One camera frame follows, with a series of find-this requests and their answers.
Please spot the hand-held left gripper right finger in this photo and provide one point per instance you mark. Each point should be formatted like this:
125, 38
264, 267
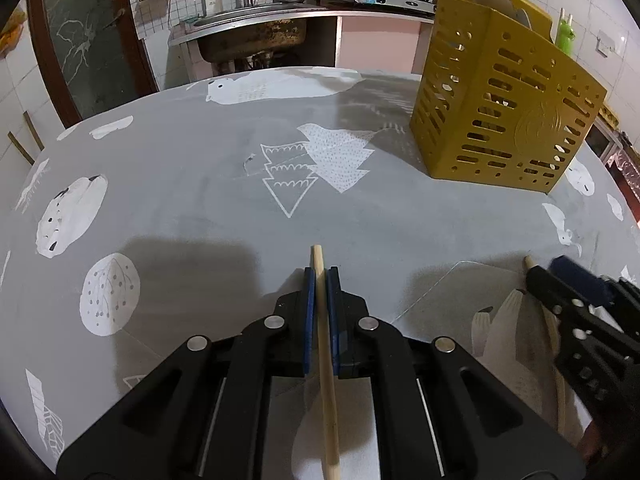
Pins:
333, 320

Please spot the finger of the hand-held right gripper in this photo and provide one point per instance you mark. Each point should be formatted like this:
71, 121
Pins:
582, 280
555, 297

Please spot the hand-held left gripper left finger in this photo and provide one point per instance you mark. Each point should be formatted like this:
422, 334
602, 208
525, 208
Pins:
309, 320

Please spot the wooden chopstick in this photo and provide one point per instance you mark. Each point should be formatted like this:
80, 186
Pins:
330, 410
528, 261

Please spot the yellow perforated utensil holder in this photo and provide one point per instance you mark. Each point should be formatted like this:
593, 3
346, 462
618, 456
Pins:
500, 110

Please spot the yellow egg tray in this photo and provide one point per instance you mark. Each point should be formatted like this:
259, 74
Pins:
609, 115

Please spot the green figure bottle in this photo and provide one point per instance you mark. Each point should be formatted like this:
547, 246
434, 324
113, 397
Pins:
565, 35

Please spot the stainless steel sink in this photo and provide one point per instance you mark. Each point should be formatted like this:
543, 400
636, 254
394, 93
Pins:
250, 35

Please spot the leaning wooden sticks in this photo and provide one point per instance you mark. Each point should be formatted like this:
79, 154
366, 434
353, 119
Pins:
25, 140

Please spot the brown framed glass door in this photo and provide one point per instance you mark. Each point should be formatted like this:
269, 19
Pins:
85, 35

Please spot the hanging orange plastic bag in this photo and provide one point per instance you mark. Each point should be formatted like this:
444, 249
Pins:
10, 32

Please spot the white wall socket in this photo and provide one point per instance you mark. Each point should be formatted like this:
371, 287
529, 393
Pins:
610, 42

